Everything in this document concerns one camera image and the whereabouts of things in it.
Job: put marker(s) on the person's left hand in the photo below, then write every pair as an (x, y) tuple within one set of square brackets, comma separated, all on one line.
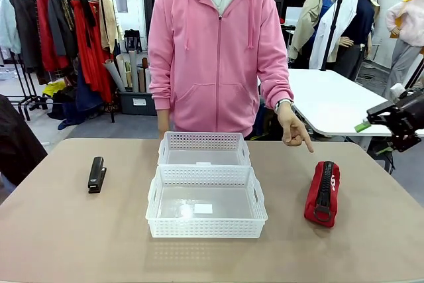
[(293, 130)]

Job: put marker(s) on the dark cloth covered object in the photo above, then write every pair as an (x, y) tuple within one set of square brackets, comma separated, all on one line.
[(16, 144)]

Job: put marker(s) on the person's right hand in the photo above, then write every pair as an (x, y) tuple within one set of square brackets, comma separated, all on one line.
[(163, 124)]

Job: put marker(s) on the grey cardboard tube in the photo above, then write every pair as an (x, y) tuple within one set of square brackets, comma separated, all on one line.
[(133, 71)]

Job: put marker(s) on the white perforated plastic basket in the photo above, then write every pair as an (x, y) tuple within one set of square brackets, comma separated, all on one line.
[(205, 228), (205, 138)]

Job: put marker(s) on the white table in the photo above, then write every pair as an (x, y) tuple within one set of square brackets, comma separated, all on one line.
[(331, 104)]

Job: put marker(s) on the yellow bag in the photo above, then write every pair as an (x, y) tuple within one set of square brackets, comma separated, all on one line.
[(53, 88)]

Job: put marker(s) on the black folding stool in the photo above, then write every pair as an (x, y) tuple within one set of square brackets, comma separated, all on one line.
[(133, 41)]

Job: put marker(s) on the grey storage bin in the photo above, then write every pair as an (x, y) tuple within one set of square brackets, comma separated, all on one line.
[(149, 109)]

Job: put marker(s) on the black tripod pole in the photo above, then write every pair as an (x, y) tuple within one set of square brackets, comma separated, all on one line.
[(331, 31)]

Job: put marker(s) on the grey jacket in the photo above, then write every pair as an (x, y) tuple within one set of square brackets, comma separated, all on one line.
[(56, 24)]

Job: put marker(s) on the black stapler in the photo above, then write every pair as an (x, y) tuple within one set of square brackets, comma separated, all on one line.
[(96, 173)]

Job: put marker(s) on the beige jacket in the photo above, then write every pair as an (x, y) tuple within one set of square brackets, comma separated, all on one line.
[(107, 24)]

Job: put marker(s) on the cream paper roll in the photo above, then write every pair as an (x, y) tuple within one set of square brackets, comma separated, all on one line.
[(121, 67)]

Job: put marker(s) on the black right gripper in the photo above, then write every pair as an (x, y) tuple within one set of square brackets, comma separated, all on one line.
[(410, 120)]

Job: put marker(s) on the silver wristwatch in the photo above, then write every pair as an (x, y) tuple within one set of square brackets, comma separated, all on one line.
[(283, 104)]

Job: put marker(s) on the person's right forearm pink sleeve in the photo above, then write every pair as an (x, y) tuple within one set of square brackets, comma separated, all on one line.
[(160, 94)]

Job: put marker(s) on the red dress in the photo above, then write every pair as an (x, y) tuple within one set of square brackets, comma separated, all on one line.
[(96, 64)]

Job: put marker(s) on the person's left forearm pink sleeve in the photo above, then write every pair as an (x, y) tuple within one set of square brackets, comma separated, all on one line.
[(278, 90)]

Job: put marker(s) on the mannequin in beige trench coat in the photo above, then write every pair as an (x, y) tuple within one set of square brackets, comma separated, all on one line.
[(308, 24)]

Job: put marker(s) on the red zippered pencil pouch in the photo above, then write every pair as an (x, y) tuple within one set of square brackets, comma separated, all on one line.
[(311, 203)]

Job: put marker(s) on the black scarf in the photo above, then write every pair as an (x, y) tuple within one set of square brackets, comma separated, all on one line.
[(86, 14)]

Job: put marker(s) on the blue denim garment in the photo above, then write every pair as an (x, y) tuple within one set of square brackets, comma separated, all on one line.
[(84, 97)]

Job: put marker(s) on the mannequin in pink sweater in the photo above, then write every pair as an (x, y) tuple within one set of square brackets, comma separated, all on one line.
[(410, 24)]

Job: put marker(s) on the brown cardboard tube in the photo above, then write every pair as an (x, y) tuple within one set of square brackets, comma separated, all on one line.
[(141, 81)]

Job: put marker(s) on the grey paper roll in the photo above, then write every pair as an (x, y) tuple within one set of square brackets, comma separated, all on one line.
[(114, 74)]

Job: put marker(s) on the person in pink hoodie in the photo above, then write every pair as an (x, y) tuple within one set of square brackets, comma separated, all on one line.
[(205, 64)]

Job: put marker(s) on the red coat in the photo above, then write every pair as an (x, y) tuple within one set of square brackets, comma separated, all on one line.
[(44, 37)]

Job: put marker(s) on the light blue fuzzy coat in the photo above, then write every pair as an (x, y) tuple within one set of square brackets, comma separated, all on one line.
[(8, 21)]

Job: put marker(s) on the dark brown coat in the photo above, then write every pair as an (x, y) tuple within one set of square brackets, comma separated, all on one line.
[(26, 31)]

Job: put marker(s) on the mannequin in white coat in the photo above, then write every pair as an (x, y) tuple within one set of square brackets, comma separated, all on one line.
[(348, 11)]

